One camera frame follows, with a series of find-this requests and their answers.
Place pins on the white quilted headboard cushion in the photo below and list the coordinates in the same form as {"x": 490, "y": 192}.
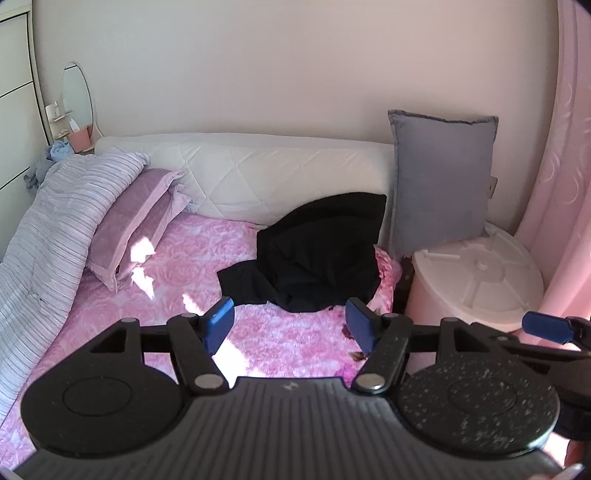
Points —
{"x": 277, "y": 170}

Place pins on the pink bin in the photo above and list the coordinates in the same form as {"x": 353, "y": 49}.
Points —
{"x": 425, "y": 295}

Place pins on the striped lilac duvet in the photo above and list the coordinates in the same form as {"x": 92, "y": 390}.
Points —
{"x": 55, "y": 221}

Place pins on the oval mirror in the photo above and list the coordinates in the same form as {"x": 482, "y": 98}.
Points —
{"x": 76, "y": 92}

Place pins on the light blue cloth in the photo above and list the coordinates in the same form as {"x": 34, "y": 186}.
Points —
{"x": 60, "y": 150}

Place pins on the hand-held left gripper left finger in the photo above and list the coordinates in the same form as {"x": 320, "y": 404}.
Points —
{"x": 219, "y": 323}

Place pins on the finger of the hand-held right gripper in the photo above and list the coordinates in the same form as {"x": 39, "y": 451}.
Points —
{"x": 547, "y": 326}
{"x": 545, "y": 351}

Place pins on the pink cup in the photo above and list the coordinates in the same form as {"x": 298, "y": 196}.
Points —
{"x": 79, "y": 141}

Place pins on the white drawer cabinet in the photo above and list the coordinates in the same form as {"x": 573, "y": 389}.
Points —
{"x": 18, "y": 69}

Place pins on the black knit garment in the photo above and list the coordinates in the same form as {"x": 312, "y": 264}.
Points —
{"x": 314, "y": 249}

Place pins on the small white shelf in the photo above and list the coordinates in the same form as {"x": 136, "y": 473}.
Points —
{"x": 55, "y": 117}

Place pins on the pink floral blanket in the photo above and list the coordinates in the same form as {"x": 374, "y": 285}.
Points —
{"x": 184, "y": 258}

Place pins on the grey cushion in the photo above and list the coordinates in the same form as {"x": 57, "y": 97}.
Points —
{"x": 438, "y": 184}

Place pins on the pink curtain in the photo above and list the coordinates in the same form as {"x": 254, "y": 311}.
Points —
{"x": 563, "y": 161}

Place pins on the wall socket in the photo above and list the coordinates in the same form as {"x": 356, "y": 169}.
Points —
{"x": 493, "y": 187}

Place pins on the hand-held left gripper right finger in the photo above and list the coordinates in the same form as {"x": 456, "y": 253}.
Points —
{"x": 361, "y": 323}

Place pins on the grey cloth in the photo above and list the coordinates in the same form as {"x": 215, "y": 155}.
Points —
{"x": 37, "y": 173}

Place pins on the purple pillow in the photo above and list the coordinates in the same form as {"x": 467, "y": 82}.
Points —
{"x": 180, "y": 198}
{"x": 129, "y": 217}

